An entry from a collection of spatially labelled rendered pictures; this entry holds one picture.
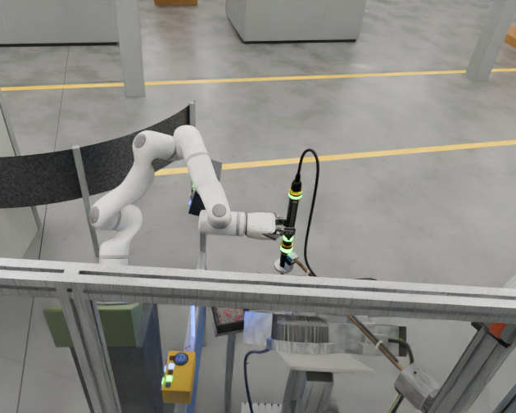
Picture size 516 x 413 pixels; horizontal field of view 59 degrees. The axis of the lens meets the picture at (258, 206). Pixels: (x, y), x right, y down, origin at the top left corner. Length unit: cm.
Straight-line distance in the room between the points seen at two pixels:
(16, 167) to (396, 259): 287
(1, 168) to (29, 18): 444
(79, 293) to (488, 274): 367
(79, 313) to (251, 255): 291
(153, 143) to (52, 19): 574
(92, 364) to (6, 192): 252
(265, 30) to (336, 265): 484
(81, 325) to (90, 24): 672
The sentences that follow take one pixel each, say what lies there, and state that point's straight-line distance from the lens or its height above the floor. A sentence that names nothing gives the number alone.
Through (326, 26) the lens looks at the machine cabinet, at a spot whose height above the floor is 27.
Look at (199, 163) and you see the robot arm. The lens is 165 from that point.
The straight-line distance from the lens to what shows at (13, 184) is 332.
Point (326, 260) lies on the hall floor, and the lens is 370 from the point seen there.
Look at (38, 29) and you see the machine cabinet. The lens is 749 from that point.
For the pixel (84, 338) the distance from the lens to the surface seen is 88.
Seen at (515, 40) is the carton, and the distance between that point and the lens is 975.
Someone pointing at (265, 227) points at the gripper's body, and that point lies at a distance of 156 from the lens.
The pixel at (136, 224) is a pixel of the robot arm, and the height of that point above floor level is 125.
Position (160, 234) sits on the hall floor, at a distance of 382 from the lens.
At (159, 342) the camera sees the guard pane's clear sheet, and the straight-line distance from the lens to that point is 87.
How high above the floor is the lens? 259
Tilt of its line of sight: 39 degrees down
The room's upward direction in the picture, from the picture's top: 6 degrees clockwise
